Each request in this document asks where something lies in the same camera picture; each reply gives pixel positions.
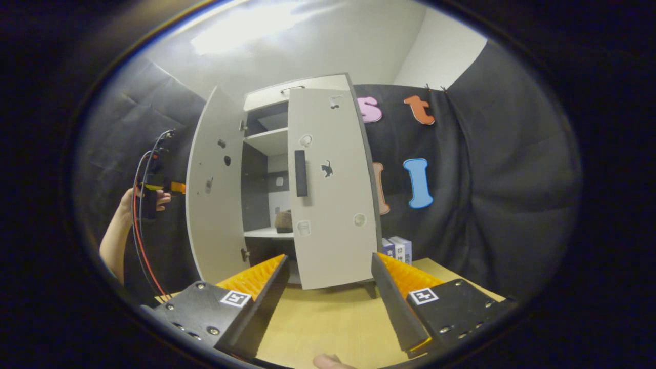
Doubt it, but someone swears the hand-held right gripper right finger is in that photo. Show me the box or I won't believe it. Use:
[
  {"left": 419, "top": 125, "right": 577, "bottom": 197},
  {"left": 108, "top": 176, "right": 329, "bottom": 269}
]
[{"left": 371, "top": 251, "right": 516, "bottom": 359}]

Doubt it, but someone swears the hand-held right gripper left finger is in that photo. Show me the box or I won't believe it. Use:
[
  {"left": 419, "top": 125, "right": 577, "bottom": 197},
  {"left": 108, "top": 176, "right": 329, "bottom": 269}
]
[{"left": 154, "top": 254, "right": 289, "bottom": 359}]

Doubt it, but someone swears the brown fuzzy shoe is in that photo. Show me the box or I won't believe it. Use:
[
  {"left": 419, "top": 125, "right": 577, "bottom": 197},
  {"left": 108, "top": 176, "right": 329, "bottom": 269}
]
[{"left": 274, "top": 209, "right": 294, "bottom": 234}]

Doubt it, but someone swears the white grey shoe cabinet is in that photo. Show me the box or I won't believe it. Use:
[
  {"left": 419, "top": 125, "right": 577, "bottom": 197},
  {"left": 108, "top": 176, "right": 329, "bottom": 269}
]
[{"left": 241, "top": 73, "right": 382, "bottom": 285}]

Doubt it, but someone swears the person's bare foot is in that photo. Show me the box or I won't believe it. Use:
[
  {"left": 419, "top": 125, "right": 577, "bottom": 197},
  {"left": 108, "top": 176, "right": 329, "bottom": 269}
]
[{"left": 313, "top": 354, "right": 354, "bottom": 369}]

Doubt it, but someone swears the black cable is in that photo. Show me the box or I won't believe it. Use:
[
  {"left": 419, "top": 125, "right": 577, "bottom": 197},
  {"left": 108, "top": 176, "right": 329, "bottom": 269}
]
[{"left": 134, "top": 128, "right": 176, "bottom": 303}]

